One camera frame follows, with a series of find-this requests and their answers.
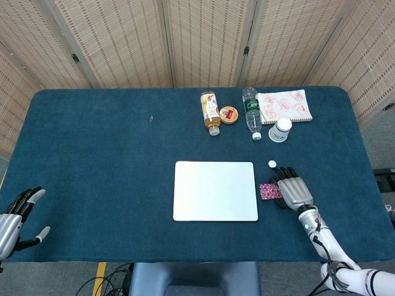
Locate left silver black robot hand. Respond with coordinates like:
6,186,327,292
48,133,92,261
0,186,51,263

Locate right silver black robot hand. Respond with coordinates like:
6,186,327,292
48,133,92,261
267,166,315,213

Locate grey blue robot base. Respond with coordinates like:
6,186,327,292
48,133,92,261
128,261,262,296

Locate white rectangular board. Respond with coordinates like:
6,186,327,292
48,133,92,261
172,160,259,222

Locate white paper cup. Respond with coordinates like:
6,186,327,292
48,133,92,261
268,118,293,143

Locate spiral notebook with red drawings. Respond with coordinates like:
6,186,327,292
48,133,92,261
256,89,314,126

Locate clear green label water bottle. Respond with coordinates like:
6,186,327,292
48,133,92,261
241,87,263,141

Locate round orange lidded tin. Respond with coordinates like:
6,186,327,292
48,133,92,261
219,105,239,125

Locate blue felt table cloth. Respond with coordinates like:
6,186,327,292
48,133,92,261
0,86,395,265

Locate yellow floor tape strip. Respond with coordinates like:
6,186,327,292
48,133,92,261
92,261,107,296

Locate amber tea plastic bottle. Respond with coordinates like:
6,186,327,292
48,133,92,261
200,91,222,137

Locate bamboo folding screen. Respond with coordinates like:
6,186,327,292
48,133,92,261
0,0,395,161

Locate right arm wiring cable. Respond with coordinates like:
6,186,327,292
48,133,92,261
310,211,351,292

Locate black floor cables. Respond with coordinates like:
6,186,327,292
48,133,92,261
75,262,135,296

